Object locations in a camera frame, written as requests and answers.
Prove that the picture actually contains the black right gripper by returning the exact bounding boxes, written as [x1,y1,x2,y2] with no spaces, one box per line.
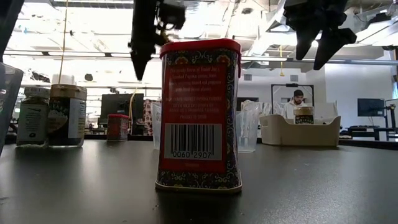
[282,0,358,71]

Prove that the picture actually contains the tan lidded dark spice jar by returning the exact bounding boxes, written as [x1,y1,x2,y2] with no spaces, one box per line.
[293,106,315,126]
[46,83,88,148]

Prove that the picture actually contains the red lidded paprika tin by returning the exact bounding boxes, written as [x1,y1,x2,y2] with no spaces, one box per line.
[106,114,130,142]
[154,38,243,195]

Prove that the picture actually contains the black framed whiteboard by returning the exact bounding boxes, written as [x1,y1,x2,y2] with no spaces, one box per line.
[271,83,315,119]

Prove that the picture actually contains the black computer monitor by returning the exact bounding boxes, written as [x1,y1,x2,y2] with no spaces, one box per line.
[98,93,146,136]

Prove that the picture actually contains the person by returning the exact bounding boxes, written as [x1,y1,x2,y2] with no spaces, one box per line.
[282,89,307,120]

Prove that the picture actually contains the red white patterned cloth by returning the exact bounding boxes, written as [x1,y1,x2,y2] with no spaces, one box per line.
[142,98,154,137]

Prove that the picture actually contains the white crumpled plastic sheet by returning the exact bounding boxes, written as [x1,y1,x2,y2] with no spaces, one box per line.
[241,99,281,118]

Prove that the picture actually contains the white background box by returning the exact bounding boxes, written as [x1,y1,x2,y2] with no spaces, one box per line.
[52,73,76,86]

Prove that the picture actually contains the beige plastic bin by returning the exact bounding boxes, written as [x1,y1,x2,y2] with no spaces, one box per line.
[259,114,342,148]

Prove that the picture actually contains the black background workbench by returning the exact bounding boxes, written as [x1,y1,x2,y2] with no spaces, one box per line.
[340,124,398,142]

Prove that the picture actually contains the black equipment stand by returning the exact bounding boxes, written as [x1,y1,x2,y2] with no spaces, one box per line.
[384,98,398,130]

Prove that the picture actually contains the clear plastic bin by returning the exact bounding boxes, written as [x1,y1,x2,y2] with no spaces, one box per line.
[150,100,261,154]

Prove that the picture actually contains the white lidded glass spice jar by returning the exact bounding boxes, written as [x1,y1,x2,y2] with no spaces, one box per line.
[16,86,51,147]

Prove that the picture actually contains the grey translucent plastic bin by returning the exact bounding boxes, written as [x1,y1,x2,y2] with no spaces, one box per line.
[0,62,24,156]

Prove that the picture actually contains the yellow ceiling cord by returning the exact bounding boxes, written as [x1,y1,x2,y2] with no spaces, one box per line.
[279,45,285,78]

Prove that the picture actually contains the dark wall screen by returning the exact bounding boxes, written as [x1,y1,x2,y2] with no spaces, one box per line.
[356,98,386,118]

